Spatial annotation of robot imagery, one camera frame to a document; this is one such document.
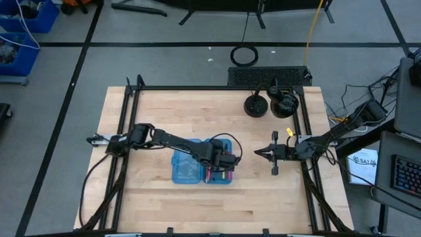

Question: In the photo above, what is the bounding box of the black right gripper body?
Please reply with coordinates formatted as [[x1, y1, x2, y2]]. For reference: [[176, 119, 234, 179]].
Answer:
[[269, 130, 297, 176]]

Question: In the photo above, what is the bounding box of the blue plastic storage bin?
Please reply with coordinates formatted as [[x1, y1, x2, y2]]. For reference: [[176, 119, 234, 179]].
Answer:
[[0, 0, 61, 34], [0, 32, 41, 78]]

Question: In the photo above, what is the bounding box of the black keyboard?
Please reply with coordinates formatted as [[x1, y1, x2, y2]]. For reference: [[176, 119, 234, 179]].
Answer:
[[390, 153, 421, 199]]

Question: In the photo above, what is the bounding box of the yellow cable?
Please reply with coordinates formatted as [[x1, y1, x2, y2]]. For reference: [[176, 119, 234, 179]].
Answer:
[[303, 0, 325, 66]]

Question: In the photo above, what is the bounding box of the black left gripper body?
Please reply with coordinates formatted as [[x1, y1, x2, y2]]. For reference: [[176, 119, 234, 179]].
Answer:
[[197, 138, 241, 172]]

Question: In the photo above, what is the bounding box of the black partition screen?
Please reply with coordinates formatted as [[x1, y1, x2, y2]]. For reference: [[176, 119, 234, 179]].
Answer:
[[154, 0, 335, 30]]

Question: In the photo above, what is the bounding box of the grey desk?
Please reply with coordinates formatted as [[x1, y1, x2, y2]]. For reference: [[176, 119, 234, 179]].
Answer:
[[371, 56, 421, 220]]

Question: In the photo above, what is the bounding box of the black floor bar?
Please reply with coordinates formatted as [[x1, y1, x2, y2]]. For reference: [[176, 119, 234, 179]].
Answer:
[[111, 2, 168, 18]]

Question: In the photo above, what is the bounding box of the blue translucent plastic supply box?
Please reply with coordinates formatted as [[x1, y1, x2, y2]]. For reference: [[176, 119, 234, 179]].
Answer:
[[171, 138, 234, 185]]

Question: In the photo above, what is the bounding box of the black perforated computer case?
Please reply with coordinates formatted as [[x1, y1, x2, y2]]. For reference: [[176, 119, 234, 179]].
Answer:
[[227, 65, 313, 88]]

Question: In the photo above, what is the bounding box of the white printed paper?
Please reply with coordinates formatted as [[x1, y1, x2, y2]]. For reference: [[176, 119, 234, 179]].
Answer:
[[347, 147, 380, 186]]

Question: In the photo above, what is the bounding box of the black coiled cable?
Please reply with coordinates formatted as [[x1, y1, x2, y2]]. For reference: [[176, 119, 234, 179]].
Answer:
[[230, 45, 260, 68]]

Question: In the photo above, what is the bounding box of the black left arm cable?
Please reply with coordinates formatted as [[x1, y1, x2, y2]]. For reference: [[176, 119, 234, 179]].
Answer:
[[209, 132, 244, 165]]

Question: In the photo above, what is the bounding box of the black gooseneck desk lamp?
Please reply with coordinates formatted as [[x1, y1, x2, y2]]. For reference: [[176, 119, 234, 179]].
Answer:
[[243, 77, 301, 120]]

